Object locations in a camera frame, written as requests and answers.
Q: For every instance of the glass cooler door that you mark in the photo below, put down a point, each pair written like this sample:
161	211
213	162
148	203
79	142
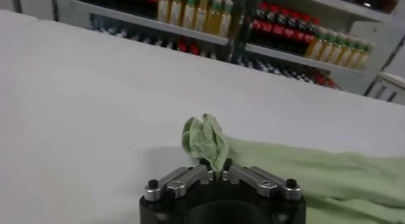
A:
38	3

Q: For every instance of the white beverage cooler cabinet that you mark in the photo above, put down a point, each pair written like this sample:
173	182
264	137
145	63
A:
364	29

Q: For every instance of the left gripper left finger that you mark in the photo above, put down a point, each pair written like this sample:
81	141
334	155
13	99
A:
183	179

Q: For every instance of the yellow tea bottle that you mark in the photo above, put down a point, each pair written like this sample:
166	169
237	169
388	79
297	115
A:
213	16
226	19
163	8
189	11
355	56
314	46
325	49
345	54
176	10
335	52
364	57
201	13

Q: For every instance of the red-cap cola bottle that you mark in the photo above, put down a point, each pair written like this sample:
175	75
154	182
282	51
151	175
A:
278	29
257	24
308	38
288	32
299	35
268	26

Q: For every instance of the light green t-shirt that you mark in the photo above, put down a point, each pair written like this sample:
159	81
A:
316	181

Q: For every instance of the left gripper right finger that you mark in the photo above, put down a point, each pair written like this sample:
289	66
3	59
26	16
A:
259	181

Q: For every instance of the white cooler shelf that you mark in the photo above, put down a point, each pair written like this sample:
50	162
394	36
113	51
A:
348	5
142	21
284	56

